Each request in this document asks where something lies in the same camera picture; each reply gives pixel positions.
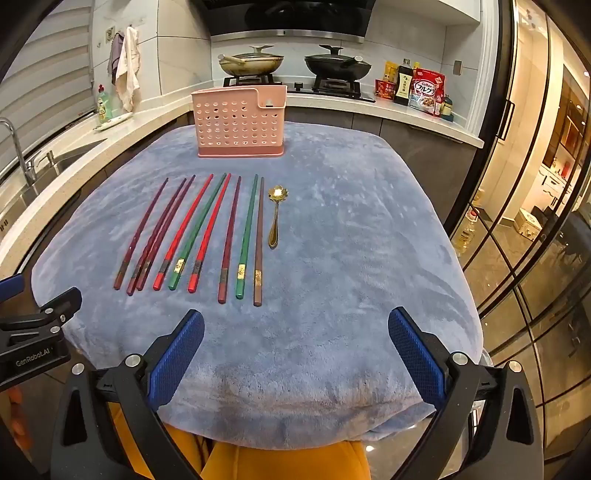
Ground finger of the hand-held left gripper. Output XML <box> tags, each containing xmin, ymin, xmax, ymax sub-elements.
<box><xmin>0</xmin><ymin>274</ymin><xmax>26</xmax><ymax>304</ymax></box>
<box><xmin>0</xmin><ymin>287</ymin><xmax>83</xmax><ymax>344</ymax></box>

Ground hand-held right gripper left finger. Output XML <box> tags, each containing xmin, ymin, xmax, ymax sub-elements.
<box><xmin>50</xmin><ymin>308</ymin><xmax>206</xmax><ymax>480</ymax></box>

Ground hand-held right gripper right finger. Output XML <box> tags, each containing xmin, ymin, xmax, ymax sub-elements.
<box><xmin>387</xmin><ymin>305</ymin><xmax>546</xmax><ymax>480</ymax></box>

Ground green chopstick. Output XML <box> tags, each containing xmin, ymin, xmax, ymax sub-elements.
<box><xmin>235</xmin><ymin>174</ymin><xmax>258</xmax><ymax>300</ymax></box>
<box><xmin>168</xmin><ymin>172</ymin><xmax>227</xmax><ymax>291</ymax></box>

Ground brown chopstick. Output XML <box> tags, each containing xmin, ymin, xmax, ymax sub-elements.
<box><xmin>253</xmin><ymin>176</ymin><xmax>265</xmax><ymax>308</ymax></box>

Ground gold flower spoon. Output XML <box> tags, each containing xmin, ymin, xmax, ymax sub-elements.
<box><xmin>268</xmin><ymin>185</ymin><xmax>284</xmax><ymax>249</ymax></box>

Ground pink perforated utensil holder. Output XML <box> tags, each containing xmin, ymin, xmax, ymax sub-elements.
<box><xmin>191</xmin><ymin>85</ymin><xmax>288</xmax><ymax>160</ymax></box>

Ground steel kitchen sink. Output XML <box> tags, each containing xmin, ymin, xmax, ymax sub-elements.
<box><xmin>0</xmin><ymin>138</ymin><xmax>100</xmax><ymax>217</ymax></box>

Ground blue fleece blanket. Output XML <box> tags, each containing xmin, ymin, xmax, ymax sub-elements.
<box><xmin>30</xmin><ymin>122</ymin><xmax>483</xmax><ymax>446</ymax></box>

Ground chrome kitchen faucet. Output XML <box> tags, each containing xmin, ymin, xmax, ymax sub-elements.
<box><xmin>0</xmin><ymin>117</ymin><xmax>38</xmax><ymax>188</ymax></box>

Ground person's yellow trousers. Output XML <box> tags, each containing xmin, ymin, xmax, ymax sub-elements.
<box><xmin>108</xmin><ymin>401</ymin><xmax>372</xmax><ymax>480</ymax></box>

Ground white plate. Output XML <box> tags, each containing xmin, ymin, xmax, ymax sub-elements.
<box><xmin>93</xmin><ymin>113</ymin><xmax>134</xmax><ymax>132</ymax></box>

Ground dark kitchen cabinet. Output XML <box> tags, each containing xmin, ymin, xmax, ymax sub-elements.
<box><xmin>286</xmin><ymin>111</ymin><xmax>481</xmax><ymax>232</ymax></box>

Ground green dish soap bottle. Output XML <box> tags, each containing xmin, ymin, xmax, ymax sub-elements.
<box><xmin>97</xmin><ymin>83</ymin><xmax>112</xmax><ymax>124</ymax></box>

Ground glass sliding door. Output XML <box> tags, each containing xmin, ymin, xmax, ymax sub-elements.
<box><xmin>443</xmin><ymin>0</ymin><xmax>591</xmax><ymax>480</ymax></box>

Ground white window blind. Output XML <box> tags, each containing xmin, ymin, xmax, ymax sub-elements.
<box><xmin>0</xmin><ymin>0</ymin><xmax>95</xmax><ymax>148</ymax></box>

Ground white hanging towel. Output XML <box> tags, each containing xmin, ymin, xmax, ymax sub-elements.
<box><xmin>115</xmin><ymin>26</ymin><xmax>141</xmax><ymax>113</ymax></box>

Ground grey hanging cloth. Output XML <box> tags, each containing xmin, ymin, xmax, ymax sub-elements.
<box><xmin>107</xmin><ymin>33</ymin><xmax>125</xmax><ymax>86</ymax></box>

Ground red and white cereal bag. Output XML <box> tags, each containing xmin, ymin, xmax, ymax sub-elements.
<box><xmin>409</xmin><ymin>69</ymin><xmax>446</xmax><ymax>114</ymax></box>

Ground dark soy sauce bottle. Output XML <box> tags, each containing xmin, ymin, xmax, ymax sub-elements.
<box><xmin>394</xmin><ymin>58</ymin><xmax>414</xmax><ymax>106</ymax></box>

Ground black gas stove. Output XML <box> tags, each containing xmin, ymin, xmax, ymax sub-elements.
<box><xmin>223</xmin><ymin>76</ymin><xmax>376</xmax><ymax>102</ymax></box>

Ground black wok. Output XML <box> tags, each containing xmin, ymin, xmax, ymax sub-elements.
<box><xmin>304</xmin><ymin>45</ymin><xmax>372</xmax><ymax>79</ymax></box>

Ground beige wok with glass lid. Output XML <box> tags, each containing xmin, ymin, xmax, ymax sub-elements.
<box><xmin>218</xmin><ymin>45</ymin><xmax>286</xmax><ymax>77</ymax></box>

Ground black range hood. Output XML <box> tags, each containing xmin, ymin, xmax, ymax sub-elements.
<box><xmin>191</xmin><ymin>0</ymin><xmax>384</xmax><ymax>43</ymax></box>

